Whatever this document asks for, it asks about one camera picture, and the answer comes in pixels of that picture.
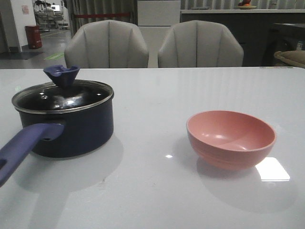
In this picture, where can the pink plastic bowl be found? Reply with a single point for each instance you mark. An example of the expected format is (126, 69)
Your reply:
(230, 140)

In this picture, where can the dark blue saucepan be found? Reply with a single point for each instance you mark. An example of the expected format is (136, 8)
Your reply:
(57, 136)

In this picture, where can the glass lid with blue knob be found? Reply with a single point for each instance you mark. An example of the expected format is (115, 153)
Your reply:
(63, 94)

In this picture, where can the right beige upholstered chair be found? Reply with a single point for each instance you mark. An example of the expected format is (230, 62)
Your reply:
(199, 44)

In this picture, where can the beige upholstered chair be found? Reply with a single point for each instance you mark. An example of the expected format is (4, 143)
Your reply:
(199, 44)
(107, 44)

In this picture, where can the left beige upholstered chair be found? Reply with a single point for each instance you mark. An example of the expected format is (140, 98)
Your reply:
(107, 44)

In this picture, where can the white cabinet column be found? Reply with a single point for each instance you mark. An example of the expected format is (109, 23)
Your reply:
(155, 17)

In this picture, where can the red barrier belt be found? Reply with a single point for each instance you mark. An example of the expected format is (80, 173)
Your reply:
(107, 15)

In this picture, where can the grey curtain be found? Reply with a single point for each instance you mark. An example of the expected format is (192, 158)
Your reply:
(81, 12)

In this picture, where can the dark kitchen counter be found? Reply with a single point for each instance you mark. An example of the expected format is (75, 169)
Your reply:
(253, 29)

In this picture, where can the dark floor mat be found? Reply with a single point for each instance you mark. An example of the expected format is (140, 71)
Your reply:
(18, 55)

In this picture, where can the fruit plate on counter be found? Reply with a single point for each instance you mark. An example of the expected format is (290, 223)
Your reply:
(245, 5)

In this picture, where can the red trash bin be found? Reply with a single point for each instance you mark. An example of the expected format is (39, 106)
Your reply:
(33, 36)

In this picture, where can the beige cushion at right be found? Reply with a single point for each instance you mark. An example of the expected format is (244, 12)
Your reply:
(292, 58)

